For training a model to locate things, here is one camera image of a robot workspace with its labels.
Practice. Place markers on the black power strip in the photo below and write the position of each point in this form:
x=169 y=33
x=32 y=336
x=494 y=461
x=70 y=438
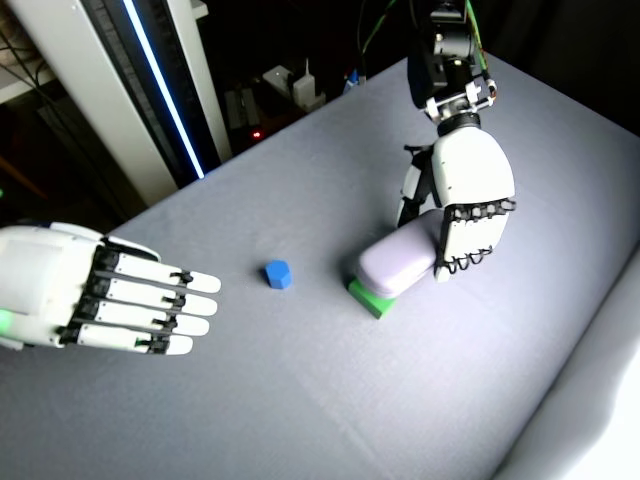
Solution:
x=241 y=107

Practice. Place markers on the blue block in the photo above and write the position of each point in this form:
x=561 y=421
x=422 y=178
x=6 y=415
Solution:
x=277 y=275

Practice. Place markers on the grey table cloth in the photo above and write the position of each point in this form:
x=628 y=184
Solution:
x=300 y=400

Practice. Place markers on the green block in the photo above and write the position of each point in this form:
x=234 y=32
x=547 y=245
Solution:
x=375 y=306

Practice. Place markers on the white power adapter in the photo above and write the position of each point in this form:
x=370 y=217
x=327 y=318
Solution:
x=279 y=80

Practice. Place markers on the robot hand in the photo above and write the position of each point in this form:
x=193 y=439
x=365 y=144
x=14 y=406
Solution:
x=475 y=165
x=45 y=280

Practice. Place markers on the lavender oblong case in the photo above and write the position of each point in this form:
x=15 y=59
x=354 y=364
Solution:
x=395 y=255

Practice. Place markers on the white column with blue light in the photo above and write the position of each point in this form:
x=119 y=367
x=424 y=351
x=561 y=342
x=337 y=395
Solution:
x=100 y=100

